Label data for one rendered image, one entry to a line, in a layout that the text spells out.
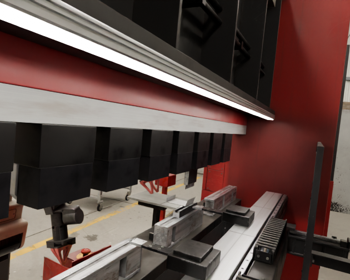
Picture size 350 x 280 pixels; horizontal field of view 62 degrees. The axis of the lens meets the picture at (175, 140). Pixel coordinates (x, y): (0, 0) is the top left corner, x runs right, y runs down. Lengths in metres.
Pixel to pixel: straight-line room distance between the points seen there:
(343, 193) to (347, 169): 0.46
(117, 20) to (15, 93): 0.22
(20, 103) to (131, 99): 0.33
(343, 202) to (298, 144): 4.44
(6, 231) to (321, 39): 2.09
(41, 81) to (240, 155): 1.72
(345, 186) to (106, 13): 6.14
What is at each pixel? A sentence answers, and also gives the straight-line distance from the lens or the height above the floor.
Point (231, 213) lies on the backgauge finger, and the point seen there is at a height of 1.02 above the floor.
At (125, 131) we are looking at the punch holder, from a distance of 0.79.
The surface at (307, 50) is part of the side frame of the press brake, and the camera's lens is 2.15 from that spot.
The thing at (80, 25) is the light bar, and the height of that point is 1.47.
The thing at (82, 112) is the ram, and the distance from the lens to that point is 0.66.
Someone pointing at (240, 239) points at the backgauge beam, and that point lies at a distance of 1.09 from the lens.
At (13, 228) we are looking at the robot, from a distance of 1.67.
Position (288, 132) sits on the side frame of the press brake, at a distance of 2.08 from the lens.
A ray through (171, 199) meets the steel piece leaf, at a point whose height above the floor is 1.01.
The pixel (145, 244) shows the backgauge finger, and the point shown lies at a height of 1.00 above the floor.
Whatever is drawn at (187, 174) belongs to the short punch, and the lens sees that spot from 1.29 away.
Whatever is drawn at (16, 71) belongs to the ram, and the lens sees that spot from 0.56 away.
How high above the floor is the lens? 1.36
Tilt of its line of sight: 3 degrees down
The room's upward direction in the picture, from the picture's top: 5 degrees clockwise
